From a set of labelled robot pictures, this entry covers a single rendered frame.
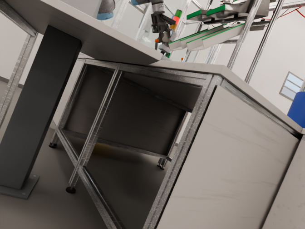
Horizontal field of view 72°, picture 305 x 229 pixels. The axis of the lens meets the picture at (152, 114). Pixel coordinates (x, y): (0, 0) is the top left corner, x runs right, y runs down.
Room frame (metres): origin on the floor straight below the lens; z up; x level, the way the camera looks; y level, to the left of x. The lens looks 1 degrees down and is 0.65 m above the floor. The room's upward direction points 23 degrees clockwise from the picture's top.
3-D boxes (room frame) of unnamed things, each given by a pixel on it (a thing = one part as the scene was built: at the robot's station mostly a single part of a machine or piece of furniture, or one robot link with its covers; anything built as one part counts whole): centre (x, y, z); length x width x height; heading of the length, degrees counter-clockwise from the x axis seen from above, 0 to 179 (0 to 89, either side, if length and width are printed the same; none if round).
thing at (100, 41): (1.12, 0.52, 0.84); 0.90 x 0.70 x 0.03; 18
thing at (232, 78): (1.66, -0.26, 0.85); 1.50 x 1.41 x 0.03; 36
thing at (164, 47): (1.40, 0.09, 1.07); 0.08 x 0.04 x 0.07; 126
